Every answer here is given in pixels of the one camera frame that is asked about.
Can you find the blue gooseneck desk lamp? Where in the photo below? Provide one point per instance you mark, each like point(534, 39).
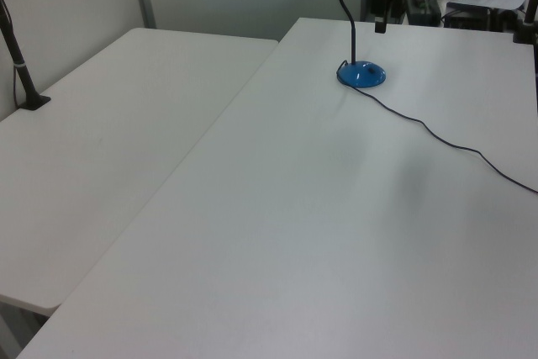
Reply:
point(361, 75)

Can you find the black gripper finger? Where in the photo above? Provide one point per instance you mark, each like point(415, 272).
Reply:
point(395, 1)
point(380, 10)

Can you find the white side table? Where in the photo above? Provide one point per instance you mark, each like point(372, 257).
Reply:
point(84, 144)

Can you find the black case with green trim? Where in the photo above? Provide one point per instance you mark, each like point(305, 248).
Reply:
point(424, 8)

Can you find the black camera pole with white band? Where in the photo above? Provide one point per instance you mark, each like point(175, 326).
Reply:
point(19, 69)

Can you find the black camera pole with clamp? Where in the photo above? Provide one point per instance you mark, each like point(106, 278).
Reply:
point(527, 18)

